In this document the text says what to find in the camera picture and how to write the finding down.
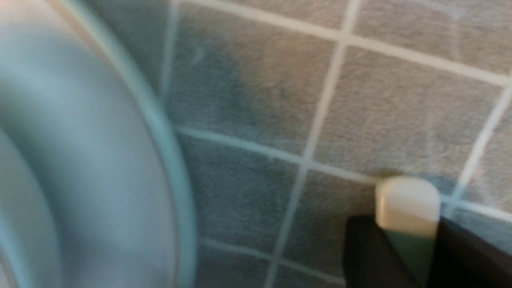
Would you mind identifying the pale grey rimmed plate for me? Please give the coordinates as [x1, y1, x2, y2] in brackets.
[1, 0, 198, 288]

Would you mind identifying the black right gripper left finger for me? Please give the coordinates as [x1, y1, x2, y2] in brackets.
[343, 215, 420, 288]

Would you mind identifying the grey checked tablecloth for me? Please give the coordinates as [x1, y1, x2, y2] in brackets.
[85, 0, 511, 288]

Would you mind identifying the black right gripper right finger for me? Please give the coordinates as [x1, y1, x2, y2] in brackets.
[427, 217, 512, 288]

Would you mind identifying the plain white ceramic spoon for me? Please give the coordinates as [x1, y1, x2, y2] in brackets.
[375, 176, 441, 239]

